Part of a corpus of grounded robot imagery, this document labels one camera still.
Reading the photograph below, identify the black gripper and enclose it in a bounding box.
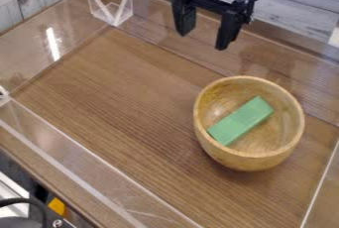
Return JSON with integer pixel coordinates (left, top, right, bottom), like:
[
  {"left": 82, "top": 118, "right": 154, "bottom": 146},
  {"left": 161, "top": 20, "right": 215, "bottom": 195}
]
[{"left": 171, "top": 0, "right": 258, "bottom": 51}]

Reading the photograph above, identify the black cable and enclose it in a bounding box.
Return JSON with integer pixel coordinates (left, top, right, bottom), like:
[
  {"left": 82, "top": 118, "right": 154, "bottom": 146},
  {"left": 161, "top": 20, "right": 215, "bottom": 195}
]
[{"left": 0, "top": 197, "right": 50, "bottom": 228}]

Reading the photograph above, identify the yellow and black device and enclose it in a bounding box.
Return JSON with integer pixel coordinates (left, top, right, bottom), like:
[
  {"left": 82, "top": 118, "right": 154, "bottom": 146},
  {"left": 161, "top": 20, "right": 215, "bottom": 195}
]
[{"left": 32, "top": 184, "right": 94, "bottom": 228}]

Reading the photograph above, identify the clear acrylic tray wall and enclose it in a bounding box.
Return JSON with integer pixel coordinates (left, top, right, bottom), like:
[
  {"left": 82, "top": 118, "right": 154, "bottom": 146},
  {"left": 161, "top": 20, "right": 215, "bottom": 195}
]
[{"left": 0, "top": 87, "right": 203, "bottom": 228}]

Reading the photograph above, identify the brown wooden bowl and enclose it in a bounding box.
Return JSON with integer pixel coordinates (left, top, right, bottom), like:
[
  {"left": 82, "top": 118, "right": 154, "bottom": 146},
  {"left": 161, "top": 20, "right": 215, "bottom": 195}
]
[{"left": 194, "top": 75, "right": 306, "bottom": 171}]

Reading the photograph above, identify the green rectangular block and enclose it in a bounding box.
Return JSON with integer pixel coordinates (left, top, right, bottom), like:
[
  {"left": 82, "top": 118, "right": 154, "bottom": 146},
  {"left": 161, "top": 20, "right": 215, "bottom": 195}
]
[{"left": 207, "top": 96, "right": 274, "bottom": 146}]

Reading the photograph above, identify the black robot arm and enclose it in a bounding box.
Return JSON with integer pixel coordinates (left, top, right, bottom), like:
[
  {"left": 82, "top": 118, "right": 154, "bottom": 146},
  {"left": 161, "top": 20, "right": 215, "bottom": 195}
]
[{"left": 171, "top": 0, "right": 258, "bottom": 51}]

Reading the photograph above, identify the clear acrylic corner bracket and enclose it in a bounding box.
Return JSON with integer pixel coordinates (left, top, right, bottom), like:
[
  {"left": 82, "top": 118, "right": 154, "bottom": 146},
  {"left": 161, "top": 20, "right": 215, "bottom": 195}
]
[{"left": 87, "top": 0, "right": 134, "bottom": 27}]

